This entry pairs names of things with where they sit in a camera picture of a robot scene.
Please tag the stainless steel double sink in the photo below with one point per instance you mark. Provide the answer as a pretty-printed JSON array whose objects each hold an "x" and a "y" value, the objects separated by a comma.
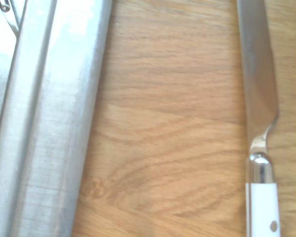
[{"x": 51, "y": 98}]

